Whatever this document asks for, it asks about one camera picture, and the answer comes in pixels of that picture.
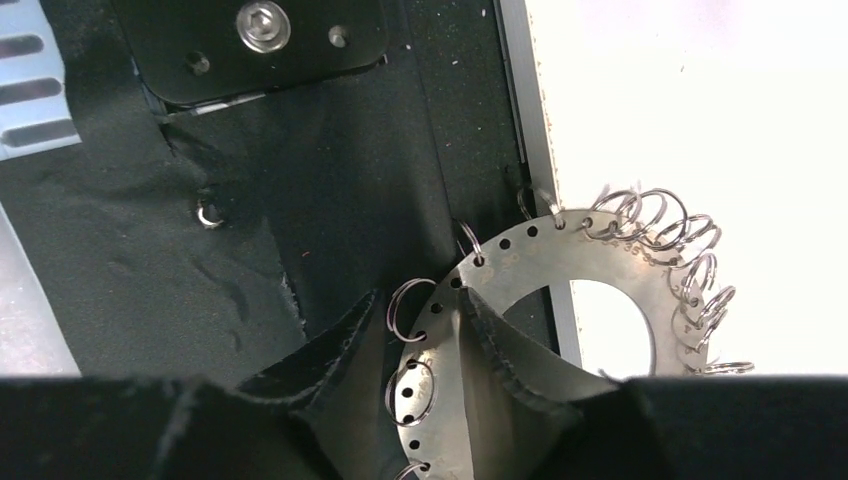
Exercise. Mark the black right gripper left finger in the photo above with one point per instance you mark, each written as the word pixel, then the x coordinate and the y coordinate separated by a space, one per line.
pixel 312 415

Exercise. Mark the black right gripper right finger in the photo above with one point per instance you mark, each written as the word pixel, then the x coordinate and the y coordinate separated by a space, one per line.
pixel 629 430

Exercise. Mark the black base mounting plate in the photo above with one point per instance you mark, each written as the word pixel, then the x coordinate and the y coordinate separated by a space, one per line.
pixel 218 244

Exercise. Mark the white slotted cable duct right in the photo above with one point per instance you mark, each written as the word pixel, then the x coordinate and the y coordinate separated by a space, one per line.
pixel 35 116

